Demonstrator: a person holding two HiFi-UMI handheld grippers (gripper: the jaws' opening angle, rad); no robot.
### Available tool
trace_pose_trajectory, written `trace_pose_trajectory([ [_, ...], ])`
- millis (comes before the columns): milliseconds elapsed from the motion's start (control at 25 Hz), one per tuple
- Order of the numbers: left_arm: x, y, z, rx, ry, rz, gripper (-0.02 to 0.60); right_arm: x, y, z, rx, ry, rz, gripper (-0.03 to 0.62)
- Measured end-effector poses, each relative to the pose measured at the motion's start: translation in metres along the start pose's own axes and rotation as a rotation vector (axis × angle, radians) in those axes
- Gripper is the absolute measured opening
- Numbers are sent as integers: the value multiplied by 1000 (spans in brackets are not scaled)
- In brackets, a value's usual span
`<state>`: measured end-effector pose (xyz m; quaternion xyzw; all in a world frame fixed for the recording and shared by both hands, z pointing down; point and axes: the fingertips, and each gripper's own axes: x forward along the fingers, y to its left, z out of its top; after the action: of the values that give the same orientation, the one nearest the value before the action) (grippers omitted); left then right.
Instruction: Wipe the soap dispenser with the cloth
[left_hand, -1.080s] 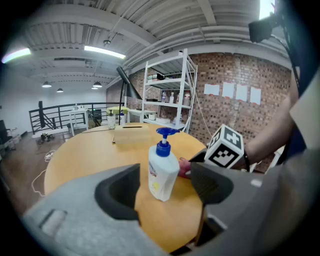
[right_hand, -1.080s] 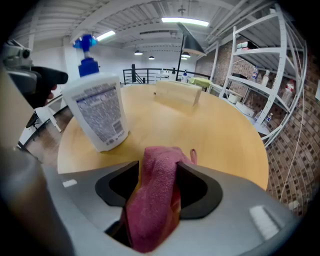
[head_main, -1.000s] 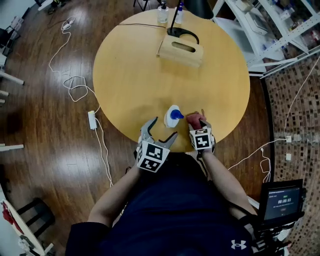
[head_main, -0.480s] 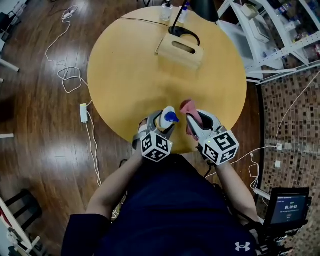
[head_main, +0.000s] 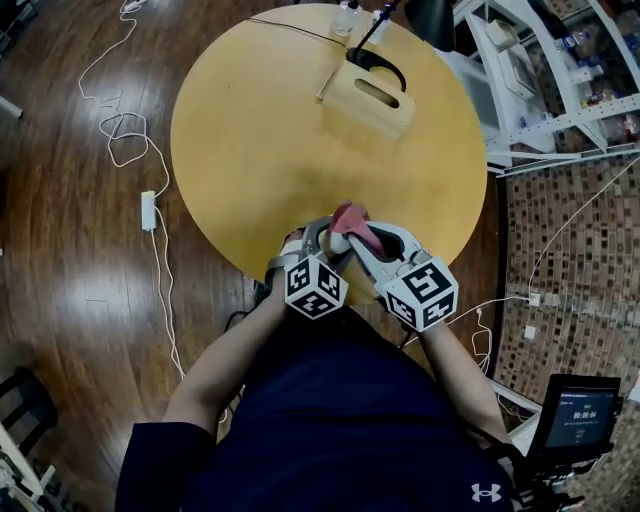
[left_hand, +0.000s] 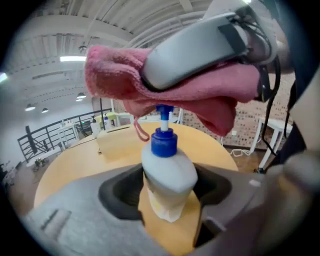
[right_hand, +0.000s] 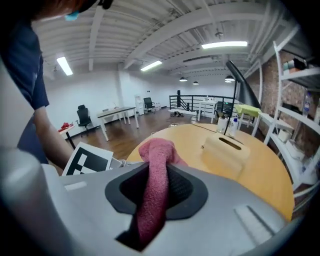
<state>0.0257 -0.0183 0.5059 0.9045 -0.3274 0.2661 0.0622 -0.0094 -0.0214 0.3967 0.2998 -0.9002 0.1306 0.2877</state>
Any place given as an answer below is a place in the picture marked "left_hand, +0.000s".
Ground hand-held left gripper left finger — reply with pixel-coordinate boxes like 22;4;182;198
21;163;171;256

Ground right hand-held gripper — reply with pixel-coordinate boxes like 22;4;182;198
141;4;282;103

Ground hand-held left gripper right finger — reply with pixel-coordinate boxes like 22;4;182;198
189;162;311;256

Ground white soap dispenser blue pump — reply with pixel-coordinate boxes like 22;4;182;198
141;104;200;223

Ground pink cloth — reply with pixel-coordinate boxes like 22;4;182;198
84;45;261;143

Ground beige box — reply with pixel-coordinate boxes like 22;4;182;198
96;124;148;162

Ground black metal railing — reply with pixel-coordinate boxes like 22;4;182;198
16;108;113;164

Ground small white table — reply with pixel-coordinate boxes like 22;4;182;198
56;121;80;151

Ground white pump bottle black top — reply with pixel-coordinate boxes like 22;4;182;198
90;115;101;136

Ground white pump bottle blue label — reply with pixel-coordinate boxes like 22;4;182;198
102;112;113;131

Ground ceiling light strip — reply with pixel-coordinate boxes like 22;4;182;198
59;55;88;63

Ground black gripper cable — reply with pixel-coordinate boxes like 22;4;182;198
259;56;282;158

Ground white floor cable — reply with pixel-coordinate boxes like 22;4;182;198
229;148;252;158

